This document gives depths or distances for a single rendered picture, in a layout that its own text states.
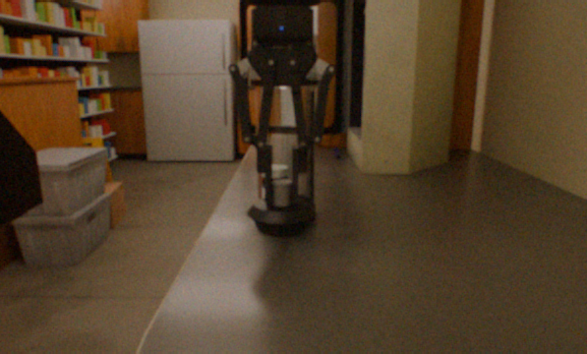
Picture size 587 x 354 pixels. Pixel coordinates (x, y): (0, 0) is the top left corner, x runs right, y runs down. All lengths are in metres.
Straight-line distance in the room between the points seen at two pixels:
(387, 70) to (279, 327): 0.74
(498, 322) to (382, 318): 0.11
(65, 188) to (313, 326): 2.63
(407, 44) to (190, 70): 5.12
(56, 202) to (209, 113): 3.36
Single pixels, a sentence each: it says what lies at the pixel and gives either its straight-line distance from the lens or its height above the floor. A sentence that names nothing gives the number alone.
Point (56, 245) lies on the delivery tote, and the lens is 3.15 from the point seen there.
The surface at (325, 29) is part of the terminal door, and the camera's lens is 1.37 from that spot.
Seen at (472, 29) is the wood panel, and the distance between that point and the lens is 1.52.
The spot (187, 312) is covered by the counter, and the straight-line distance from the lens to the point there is 0.49.
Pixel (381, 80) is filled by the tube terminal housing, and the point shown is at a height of 1.16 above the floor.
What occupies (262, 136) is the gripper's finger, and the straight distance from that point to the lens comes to 0.57.
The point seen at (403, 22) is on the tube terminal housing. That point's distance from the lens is 1.09.
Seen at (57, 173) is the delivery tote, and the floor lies 0.60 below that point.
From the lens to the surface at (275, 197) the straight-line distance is 0.59.
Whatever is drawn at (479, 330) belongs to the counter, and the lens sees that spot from 0.48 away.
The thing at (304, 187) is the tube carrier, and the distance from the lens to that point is 0.71.
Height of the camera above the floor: 1.18
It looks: 14 degrees down
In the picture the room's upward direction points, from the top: straight up
